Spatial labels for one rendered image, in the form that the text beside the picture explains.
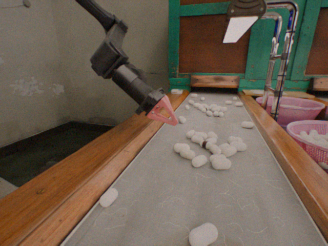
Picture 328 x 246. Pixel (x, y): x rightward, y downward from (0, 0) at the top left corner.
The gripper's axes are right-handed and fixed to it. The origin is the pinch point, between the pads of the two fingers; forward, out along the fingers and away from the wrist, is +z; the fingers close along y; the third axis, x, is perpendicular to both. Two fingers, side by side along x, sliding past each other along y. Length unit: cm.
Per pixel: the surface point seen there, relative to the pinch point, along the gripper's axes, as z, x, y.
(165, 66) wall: -41, 22, 162
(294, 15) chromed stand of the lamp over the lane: 5.5, -41.3, 24.9
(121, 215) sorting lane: 2.1, 4.7, -27.6
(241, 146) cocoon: 15.1, -8.1, -3.1
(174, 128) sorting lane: 1.9, 5.2, 9.3
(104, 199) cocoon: -1.2, 5.4, -27.0
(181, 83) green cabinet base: -10, 8, 81
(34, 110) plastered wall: -124, 156, 118
